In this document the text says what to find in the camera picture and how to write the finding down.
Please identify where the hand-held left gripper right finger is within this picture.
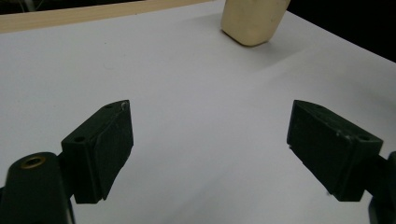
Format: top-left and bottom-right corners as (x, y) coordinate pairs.
(286, 99), (384, 203)

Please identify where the wooden table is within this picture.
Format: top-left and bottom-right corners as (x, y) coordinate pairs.
(0, 0), (220, 35)

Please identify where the cream square chopstick holder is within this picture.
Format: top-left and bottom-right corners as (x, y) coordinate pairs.
(220, 0), (292, 48)

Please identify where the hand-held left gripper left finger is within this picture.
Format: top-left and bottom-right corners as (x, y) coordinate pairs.
(61, 99), (135, 205)

